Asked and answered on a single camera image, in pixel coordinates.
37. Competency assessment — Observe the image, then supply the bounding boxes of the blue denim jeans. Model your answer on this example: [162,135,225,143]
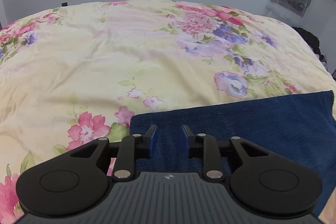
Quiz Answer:
[130,91,335,215]

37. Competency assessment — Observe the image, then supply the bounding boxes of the floral yellow bed quilt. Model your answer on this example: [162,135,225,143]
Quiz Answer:
[1,0,335,223]

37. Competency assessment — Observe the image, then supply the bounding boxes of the black clothes pile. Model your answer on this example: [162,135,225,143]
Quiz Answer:
[292,27,328,70]

